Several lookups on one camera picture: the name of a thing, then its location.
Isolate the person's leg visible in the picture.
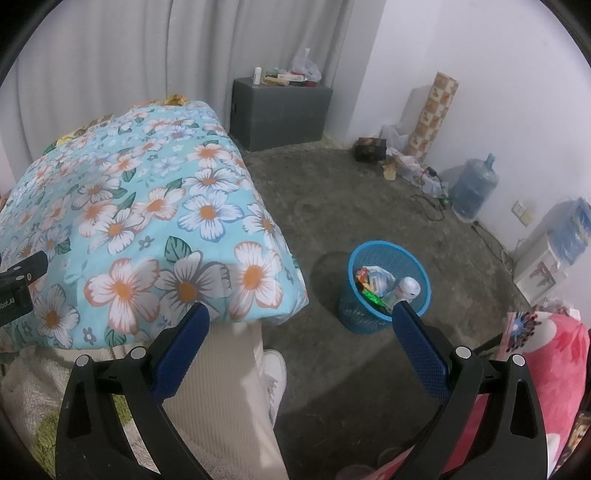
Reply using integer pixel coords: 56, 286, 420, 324
161, 318, 289, 480

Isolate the blue water jug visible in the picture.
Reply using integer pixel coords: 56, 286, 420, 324
547, 196, 591, 266
450, 154, 500, 220

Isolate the brown box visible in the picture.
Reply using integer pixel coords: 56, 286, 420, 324
354, 137, 387, 163

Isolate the white water dispenser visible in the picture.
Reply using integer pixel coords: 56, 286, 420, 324
512, 226, 571, 305

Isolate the white curtain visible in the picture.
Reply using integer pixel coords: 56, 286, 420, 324
9, 0, 386, 153

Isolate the blue floral blanket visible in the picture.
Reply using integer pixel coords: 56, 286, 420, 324
0, 99, 309, 352

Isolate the blue plastic basket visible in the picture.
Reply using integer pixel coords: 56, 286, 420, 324
338, 240, 432, 335

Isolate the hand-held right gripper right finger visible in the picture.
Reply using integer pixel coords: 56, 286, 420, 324
392, 301, 559, 480

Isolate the white shoe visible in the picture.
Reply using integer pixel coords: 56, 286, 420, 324
262, 348, 288, 425

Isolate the dark grey cabinet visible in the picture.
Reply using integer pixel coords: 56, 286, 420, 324
229, 78, 334, 152

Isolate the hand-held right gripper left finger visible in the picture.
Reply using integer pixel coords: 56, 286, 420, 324
55, 302, 211, 480

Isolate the black floor cable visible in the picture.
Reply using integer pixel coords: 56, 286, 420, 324
411, 194, 513, 268

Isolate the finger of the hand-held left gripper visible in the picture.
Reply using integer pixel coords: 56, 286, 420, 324
0, 251, 49, 284

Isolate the white strawberry yogurt bottle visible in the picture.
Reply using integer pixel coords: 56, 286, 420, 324
390, 276, 422, 308

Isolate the patterned paper roll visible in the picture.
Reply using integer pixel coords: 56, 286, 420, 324
406, 71, 460, 162

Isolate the crumpled white plastic bag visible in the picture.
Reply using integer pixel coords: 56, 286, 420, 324
381, 122, 411, 153

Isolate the pink floral blanket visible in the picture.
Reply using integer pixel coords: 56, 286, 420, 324
337, 309, 591, 480

